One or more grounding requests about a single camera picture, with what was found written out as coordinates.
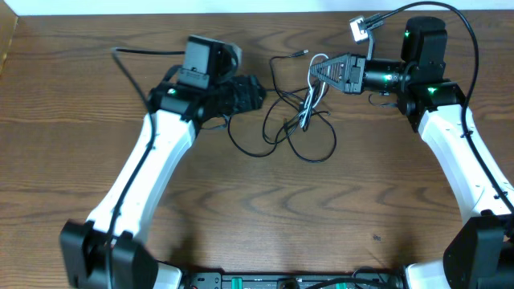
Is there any white usb cable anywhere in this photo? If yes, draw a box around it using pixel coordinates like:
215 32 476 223
299 53 330 128

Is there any black usb cable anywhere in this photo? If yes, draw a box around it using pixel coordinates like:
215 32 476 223
227 49 338 164

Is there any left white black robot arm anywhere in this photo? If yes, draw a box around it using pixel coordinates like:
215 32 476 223
59 35 266 288

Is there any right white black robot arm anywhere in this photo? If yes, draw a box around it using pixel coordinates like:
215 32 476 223
309 16 513 288

